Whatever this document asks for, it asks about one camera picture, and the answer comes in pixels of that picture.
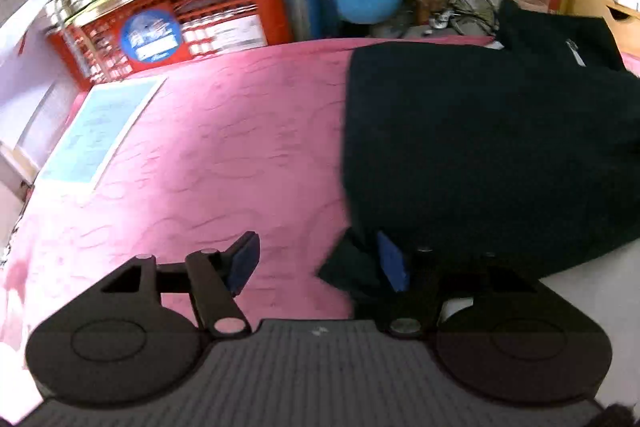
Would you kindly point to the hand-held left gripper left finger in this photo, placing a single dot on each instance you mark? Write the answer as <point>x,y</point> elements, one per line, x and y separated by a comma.
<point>242,264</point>

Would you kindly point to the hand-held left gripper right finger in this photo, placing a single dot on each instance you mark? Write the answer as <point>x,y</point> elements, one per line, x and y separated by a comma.
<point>395,264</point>

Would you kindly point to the dark navy jacket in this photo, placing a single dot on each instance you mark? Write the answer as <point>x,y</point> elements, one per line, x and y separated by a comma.
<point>475,147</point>

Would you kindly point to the pink rabbit-print towel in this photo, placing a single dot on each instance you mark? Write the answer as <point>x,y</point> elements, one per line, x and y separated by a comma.
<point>225,147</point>

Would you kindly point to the light blue sheet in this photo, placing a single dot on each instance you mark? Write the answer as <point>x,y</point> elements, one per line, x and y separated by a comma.
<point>95,132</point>

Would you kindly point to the small bicycle model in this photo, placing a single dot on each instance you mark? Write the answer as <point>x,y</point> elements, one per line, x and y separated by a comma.
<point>470,4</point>

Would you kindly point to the white paper sheets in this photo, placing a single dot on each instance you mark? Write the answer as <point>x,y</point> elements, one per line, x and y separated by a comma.
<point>25,42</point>

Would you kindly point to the wooden drawer organizer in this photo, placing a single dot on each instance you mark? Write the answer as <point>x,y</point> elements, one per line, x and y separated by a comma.
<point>590,4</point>

